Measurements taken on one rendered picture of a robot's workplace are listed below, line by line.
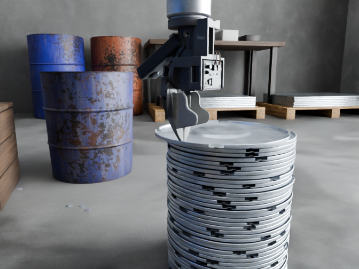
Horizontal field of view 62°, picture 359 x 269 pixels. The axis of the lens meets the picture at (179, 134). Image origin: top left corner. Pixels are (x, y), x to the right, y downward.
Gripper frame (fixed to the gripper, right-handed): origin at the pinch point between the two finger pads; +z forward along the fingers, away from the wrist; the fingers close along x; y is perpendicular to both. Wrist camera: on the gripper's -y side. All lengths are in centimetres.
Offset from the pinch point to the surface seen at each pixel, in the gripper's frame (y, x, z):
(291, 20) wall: -124, 406, -87
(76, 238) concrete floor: -39, 0, 36
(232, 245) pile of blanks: 8.9, 5.4, 22.1
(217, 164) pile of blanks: 5.9, 4.1, 5.6
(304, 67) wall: -107, 427, -22
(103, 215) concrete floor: -45, 14, 36
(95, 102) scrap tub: -71, 32, 0
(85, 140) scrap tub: -74, 29, 16
